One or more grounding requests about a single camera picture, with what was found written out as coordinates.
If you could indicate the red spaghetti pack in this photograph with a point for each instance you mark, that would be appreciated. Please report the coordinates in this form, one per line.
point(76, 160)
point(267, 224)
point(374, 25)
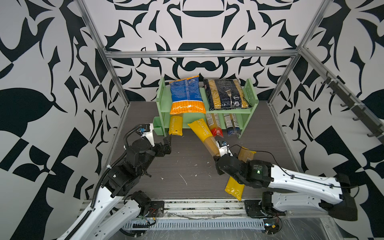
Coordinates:
point(214, 125)

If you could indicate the blue orange pasta bag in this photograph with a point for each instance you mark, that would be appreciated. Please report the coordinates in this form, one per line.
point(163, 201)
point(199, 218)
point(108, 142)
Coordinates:
point(186, 96)

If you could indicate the wall hook rail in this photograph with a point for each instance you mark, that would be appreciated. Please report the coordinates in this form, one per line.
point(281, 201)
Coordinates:
point(352, 103)

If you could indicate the small green bin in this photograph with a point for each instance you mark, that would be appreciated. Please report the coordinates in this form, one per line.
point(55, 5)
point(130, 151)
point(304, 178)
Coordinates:
point(158, 129)

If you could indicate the aluminium frame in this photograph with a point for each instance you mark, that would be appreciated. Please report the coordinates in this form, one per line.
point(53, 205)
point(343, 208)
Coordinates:
point(301, 51)

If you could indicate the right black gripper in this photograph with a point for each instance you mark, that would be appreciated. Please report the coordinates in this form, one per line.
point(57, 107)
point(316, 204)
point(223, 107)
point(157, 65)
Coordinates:
point(219, 170)

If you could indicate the yellow Pastatime spaghetti bag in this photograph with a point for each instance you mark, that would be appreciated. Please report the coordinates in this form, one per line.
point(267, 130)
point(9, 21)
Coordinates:
point(201, 129)

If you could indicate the small electronics board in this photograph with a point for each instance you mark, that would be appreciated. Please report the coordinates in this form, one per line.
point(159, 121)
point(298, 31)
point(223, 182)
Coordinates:
point(272, 226)

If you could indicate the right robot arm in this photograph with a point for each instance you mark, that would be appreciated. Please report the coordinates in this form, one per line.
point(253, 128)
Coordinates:
point(325, 194)

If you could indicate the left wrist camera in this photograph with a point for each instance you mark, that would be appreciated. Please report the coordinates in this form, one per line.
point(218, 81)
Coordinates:
point(146, 131)

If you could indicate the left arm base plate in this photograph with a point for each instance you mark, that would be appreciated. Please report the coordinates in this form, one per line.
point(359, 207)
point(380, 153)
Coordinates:
point(152, 209)

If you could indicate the black penne pasta bag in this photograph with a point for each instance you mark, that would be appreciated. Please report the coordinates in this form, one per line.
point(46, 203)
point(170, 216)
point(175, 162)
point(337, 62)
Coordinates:
point(225, 94)

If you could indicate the brown cardboard pasta box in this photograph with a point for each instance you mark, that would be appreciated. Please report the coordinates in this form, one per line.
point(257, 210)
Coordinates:
point(233, 188)

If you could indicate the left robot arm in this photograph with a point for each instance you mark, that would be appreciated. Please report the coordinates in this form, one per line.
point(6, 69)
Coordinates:
point(113, 205)

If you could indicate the grey blue spaghetti pack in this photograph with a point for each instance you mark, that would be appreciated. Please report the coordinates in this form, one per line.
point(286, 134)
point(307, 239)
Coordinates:
point(232, 125)

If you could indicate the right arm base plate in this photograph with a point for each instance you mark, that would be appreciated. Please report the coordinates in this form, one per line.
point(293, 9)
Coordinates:
point(255, 208)

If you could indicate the white cable duct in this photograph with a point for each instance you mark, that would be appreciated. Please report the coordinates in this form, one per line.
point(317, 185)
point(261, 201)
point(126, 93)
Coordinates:
point(205, 224)

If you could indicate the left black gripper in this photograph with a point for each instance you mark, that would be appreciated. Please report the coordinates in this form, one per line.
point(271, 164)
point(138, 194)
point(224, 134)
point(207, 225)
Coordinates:
point(159, 150)

